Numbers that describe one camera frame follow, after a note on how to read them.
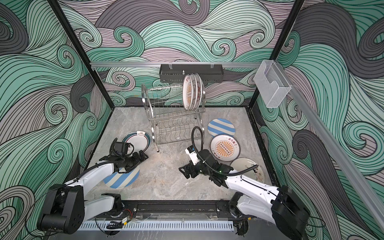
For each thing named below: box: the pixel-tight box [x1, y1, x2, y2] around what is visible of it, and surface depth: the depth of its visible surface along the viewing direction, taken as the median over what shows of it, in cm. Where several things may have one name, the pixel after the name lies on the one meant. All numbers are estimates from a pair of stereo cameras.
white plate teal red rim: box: [122, 131, 152, 154], surface depth 103 cm
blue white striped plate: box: [207, 118, 236, 137], surface depth 109 cm
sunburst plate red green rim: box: [210, 134, 241, 162], surface depth 97 cm
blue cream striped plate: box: [103, 166, 140, 189], surface depth 83 cm
